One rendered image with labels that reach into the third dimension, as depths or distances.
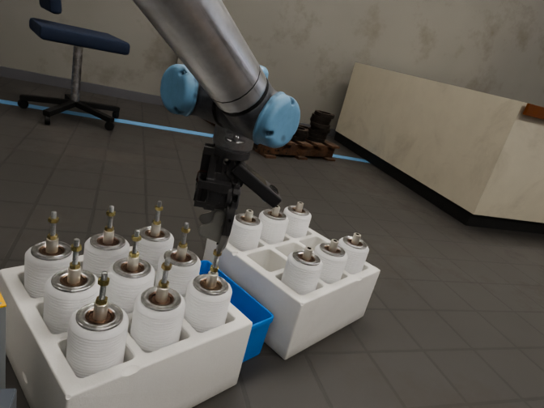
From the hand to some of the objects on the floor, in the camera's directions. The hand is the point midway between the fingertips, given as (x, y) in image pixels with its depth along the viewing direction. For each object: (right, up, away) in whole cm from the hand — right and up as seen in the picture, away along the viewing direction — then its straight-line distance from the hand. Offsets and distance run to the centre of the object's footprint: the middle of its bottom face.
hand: (223, 244), depth 84 cm
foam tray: (-25, -28, +11) cm, 39 cm away
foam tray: (+13, -23, +50) cm, 56 cm away
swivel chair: (-124, +66, +191) cm, 237 cm away
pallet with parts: (+5, +63, +269) cm, 277 cm away
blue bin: (-6, -26, +30) cm, 40 cm away
